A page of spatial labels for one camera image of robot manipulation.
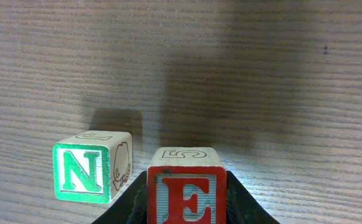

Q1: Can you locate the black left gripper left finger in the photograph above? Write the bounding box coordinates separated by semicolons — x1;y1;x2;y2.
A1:
92;171;147;224

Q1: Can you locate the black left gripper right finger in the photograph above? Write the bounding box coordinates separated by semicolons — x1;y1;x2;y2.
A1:
226;170;279;224

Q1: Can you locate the green N block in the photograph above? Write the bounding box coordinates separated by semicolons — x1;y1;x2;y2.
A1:
52;130;133;203

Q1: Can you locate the red E block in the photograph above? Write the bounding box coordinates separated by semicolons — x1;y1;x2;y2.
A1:
147;147;227;224

